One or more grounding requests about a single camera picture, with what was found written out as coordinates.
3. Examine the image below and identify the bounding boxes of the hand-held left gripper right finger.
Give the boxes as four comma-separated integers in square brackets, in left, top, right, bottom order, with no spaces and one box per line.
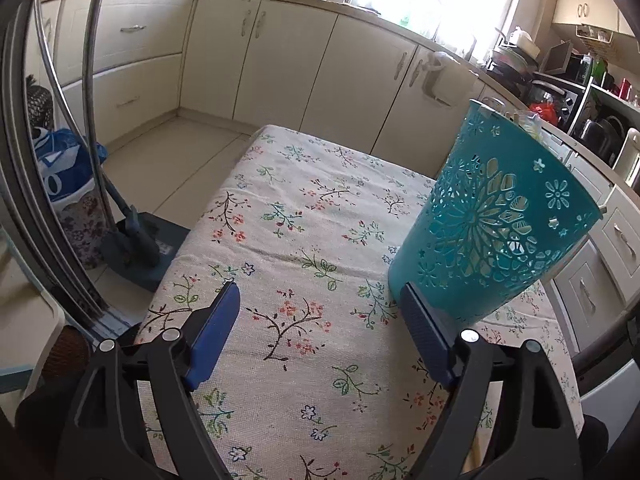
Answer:
[399,281,587,480]

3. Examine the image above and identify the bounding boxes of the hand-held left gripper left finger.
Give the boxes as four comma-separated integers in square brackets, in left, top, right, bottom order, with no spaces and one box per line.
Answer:
[59,281,242,480]

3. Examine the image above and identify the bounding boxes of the teal perforated plastic basket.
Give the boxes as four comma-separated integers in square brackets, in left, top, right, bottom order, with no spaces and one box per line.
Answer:
[387,99,604,328]

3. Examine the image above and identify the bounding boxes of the blue mop with chrome pole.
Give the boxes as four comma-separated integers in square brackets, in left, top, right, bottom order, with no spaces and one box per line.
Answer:
[82,0,193,293]

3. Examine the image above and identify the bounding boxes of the floral tablecloth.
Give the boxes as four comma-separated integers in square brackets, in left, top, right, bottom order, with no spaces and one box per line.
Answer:
[132,124,586,480]

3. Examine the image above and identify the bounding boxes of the blue plastic bag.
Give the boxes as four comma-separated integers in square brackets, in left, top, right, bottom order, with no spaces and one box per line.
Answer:
[32,127,108,203]

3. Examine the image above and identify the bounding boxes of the cream drawer cabinet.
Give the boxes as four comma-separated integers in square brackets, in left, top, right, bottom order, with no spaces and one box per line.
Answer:
[25,0,198,136]

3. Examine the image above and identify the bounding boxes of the dark kettle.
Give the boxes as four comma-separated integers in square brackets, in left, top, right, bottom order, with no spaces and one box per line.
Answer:
[580,117,626,161]

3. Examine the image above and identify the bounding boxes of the white thermos jug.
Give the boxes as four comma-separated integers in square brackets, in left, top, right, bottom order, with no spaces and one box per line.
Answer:
[612,127,640,186]

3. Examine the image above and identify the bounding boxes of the black toaster oven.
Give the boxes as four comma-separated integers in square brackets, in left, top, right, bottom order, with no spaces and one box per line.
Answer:
[530,72,588,131]

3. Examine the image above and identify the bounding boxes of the cream door cabinet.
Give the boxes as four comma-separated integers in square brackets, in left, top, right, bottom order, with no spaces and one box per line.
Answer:
[177,0,501,178]

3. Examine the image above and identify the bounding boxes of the dish rack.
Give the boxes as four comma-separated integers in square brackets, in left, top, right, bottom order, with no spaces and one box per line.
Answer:
[487,42,541,96]

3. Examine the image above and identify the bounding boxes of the green bottle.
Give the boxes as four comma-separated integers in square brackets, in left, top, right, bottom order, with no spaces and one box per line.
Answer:
[580,55,606,86]

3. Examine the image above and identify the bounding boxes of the cream cabinet with curved handles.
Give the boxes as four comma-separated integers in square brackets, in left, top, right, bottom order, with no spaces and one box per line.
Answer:
[547,180,640,351]

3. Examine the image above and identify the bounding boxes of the dark metal frame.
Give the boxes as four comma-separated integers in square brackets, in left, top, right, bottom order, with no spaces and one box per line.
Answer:
[0,0,131,341]

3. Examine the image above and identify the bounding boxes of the wire basket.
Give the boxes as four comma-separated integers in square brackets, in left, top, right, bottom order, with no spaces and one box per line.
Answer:
[575,25,613,53]

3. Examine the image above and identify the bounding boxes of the cream wall cabinet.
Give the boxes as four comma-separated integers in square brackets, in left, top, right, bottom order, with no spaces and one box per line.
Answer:
[550,0,636,38]

